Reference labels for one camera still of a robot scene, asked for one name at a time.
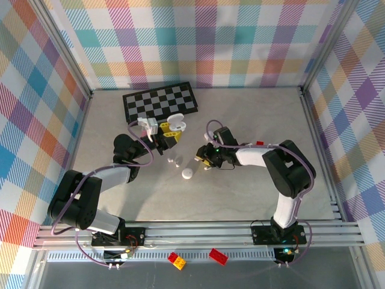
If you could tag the white round earbud case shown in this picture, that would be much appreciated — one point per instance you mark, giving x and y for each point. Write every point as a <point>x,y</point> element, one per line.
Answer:
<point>187,174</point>

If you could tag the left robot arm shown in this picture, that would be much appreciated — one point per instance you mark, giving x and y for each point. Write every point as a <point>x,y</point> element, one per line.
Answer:
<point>75,195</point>

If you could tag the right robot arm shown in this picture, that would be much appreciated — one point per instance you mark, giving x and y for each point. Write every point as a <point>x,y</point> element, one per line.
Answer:
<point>288,168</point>

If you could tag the black white chessboard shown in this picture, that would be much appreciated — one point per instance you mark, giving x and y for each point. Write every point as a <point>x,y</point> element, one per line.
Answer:
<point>159,103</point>

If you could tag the small red toy brick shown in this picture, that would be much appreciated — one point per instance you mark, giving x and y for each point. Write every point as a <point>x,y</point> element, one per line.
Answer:
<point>260,142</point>

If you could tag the long red toy brick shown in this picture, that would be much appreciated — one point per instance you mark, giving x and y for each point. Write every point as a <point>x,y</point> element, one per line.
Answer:
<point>218,256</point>

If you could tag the red yellow toy brick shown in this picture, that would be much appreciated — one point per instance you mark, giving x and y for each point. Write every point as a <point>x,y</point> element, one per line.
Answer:
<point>177,260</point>

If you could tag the small circuit board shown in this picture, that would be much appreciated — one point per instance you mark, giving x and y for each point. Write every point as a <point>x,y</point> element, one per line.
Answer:
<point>285,251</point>
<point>126,255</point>

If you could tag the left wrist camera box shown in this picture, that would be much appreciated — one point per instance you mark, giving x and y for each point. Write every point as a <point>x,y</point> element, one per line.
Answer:
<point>150,126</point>

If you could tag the long slotted aluminium rail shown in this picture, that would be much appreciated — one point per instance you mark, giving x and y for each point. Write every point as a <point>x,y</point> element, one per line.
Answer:
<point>195,234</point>

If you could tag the aluminium side rail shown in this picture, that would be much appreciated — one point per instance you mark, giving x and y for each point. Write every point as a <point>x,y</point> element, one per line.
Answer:
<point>312,120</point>

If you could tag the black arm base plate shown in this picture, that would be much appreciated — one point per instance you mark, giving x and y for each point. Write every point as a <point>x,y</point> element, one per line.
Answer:
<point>138,241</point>
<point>261,236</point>

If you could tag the aluminium frame post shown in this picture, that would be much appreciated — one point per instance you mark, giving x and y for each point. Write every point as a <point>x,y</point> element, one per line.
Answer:
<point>330,45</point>
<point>64,49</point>

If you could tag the aluminium frame leg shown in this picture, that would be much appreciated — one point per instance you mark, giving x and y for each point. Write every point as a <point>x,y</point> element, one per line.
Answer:
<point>34,271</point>
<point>361,271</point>

